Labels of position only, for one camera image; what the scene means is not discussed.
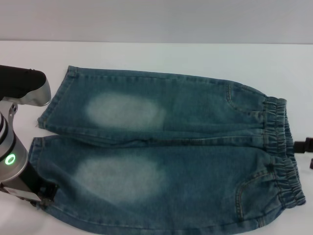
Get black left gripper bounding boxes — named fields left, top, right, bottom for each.
left=0, top=161, right=60, bottom=209

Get blue denim shorts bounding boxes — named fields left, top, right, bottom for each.
left=28, top=65, right=307, bottom=235

